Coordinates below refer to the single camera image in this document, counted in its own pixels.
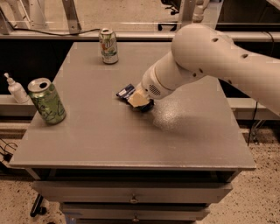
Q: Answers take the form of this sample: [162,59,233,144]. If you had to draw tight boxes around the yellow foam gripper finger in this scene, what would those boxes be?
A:
[128,88,151,108]

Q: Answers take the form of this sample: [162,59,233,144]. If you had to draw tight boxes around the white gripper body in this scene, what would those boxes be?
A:
[136,62,175,100]

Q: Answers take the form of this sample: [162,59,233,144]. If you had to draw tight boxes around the blue rxbar blueberry bar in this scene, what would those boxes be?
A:
[115,84,154,113]

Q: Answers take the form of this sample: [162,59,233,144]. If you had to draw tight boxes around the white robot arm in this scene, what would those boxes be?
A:
[129,24,280,116]

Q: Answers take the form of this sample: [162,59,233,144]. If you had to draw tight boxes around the white 7up can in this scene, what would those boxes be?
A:
[99,28,118,64]

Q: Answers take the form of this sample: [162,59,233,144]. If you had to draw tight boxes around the green soda can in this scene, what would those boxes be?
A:
[28,78,67,124]

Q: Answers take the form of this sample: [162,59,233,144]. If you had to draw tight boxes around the grey drawer cabinet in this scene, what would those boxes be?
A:
[11,42,256,224]

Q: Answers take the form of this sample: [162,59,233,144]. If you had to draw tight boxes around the upper drawer front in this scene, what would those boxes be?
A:
[32,181,232,204]

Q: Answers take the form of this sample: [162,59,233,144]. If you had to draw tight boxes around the drawer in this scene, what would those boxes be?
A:
[32,181,232,204]
[60,203,210,221]

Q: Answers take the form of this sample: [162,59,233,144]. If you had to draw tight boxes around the white pump bottle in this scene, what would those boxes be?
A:
[4,73,29,103]

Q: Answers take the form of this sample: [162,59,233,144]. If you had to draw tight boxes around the lower drawer front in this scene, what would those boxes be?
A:
[60,203,210,221]

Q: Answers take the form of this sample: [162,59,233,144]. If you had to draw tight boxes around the black cabinet caster wheel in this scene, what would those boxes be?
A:
[30,194,47,218]

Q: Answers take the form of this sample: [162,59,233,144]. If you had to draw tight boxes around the black cable on shelf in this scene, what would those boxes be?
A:
[11,27,101,37]

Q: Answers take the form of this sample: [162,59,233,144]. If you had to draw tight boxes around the black floor cables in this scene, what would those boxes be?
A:
[0,138,18,163]

